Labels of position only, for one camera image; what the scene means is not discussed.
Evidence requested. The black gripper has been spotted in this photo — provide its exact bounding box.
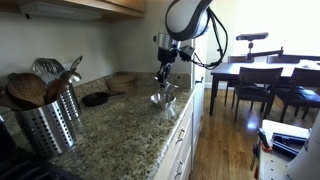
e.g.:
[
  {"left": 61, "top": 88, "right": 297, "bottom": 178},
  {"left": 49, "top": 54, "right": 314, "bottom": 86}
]
[{"left": 156, "top": 46, "right": 178, "bottom": 88}]

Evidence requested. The black cast iron skillet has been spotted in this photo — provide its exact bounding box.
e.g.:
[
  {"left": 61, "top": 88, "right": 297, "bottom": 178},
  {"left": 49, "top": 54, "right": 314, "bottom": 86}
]
[{"left": 81, "top": 90, "right": 126, "bottom": 108}]

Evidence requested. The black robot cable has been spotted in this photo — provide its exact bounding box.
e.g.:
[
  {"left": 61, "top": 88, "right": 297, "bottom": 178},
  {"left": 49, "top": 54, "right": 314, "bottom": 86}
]
[{"left": 192, "top": 7, "right": 230, "bottom": 71}]

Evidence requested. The metal serving spoon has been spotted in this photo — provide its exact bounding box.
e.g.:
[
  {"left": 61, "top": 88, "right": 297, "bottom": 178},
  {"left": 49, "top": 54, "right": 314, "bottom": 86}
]
[{"left": 67, "top": 54, "right": 84, "bottom": 84}]

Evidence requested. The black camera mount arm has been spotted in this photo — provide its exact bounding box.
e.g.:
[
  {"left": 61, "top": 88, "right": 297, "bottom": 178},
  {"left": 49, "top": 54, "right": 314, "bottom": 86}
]
[{"left": 244, "top": 40, "right": 285, "bottom": 63}]

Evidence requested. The white cabinet door panel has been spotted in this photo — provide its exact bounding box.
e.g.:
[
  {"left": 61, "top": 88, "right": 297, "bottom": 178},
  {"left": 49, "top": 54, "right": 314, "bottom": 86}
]
[{"left": 191, "top": 39, "right": 208, "bottom": 149}]

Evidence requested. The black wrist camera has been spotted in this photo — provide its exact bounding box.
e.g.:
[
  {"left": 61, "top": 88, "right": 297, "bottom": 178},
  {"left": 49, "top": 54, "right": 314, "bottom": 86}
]
[{"left": 178, "top": 45, "right": 196, "bottom": 63}]

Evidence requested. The small silver bowl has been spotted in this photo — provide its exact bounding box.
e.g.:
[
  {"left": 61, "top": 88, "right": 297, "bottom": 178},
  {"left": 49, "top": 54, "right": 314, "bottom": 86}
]
[{"left": 154, "top": 77, "right": 180, "bottom": 95}]

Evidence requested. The large silver bowl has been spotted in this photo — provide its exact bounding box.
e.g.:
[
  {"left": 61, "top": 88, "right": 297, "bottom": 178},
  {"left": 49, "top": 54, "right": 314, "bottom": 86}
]
[{"left": 148, "top": 92, "right": 177, "bottom": 110}]

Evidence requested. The metal slotted spatula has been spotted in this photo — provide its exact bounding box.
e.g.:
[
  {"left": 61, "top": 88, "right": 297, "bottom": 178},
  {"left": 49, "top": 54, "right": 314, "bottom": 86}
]
[{"left": 32, "top": 57, "right": 66, "bottom": 84}]

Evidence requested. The dark wooden dining chair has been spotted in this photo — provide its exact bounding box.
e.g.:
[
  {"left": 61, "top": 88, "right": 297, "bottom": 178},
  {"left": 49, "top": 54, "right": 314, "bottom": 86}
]
[
  {"left": 274, "top": 67, "right": 320, "bottom": 124},
  {"left": 266, "top": 54, "right": 302, "bottom": 65},
  {"left": 223, "top": 55, "right": 250, "bottom": 107},
  {"left": 233, "top": 66, "right": 285, "bottom": 123}
]

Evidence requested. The perforated steel utensil holder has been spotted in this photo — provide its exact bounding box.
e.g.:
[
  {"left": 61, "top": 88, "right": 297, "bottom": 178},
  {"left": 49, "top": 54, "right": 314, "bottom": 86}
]
[
  {"left": 59, "top": 82, "right": 83, "bottom": 123},
  {"left": 13, "top": 98, "right": 78, "bottom": 159}
]

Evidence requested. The wooden slotted spoon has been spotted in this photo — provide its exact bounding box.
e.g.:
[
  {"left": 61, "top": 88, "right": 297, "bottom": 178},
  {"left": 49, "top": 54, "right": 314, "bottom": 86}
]
[{"left": 5, "top": 72, "right": 48, "bottom": 108}]

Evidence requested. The white rounded machine housing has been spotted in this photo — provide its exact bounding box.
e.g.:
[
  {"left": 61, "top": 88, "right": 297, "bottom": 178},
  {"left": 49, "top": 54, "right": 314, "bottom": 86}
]
[{"left": 286, "top": 111, "right": 320, "bottom": 180}]

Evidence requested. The black tool case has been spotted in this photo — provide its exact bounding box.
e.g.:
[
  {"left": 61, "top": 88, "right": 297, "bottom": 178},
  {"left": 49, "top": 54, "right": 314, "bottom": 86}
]
[{"left": 271, "top": 131, "right": 308, "bottom": 158}]

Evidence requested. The silver drawer handle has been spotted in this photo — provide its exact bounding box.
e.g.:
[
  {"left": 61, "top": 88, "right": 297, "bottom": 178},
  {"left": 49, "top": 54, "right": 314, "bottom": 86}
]
[
  {"left": 175, "top": 128, "right": 186, "bottom": 145},
  {"left": 173, "top": 159, "right": 185, "bottom": 180}
]

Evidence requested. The dark wooden dining table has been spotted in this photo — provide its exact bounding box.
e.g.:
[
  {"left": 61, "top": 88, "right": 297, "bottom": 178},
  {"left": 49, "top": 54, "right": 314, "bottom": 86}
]
[{"left": 209, "top": 59, "right": 320, "bottom": 117}]

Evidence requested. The red and black clamp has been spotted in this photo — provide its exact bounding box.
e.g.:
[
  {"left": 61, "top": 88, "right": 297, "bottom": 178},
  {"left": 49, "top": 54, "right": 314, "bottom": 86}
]
[{"left": 249, "top": 127, "right": 274, "bottom": 180}]

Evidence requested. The white pegboard workbench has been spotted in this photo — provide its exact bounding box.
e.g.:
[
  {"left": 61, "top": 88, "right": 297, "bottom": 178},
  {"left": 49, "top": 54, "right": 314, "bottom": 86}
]
[{"left": 258, "top": 119, "right": 313, "bottom": 180}]

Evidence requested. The wooden wall cabinet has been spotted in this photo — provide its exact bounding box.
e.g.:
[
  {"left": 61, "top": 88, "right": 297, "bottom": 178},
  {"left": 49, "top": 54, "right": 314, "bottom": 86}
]
[{"left": 0, "top": 0, "right": 147, "bottom": 20}]

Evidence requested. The black stereo camera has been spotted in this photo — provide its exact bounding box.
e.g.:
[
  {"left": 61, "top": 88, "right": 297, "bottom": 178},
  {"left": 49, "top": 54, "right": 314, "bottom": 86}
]
[{"left": 235, "top": 31, "right": 270, "bottom": 42}]

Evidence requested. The kitchen drawer cabinet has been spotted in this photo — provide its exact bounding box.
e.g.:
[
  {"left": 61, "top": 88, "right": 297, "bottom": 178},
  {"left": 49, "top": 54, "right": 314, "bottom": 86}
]
[{"left": 153, "top": 89, "right": 198, "bottom": 180}]

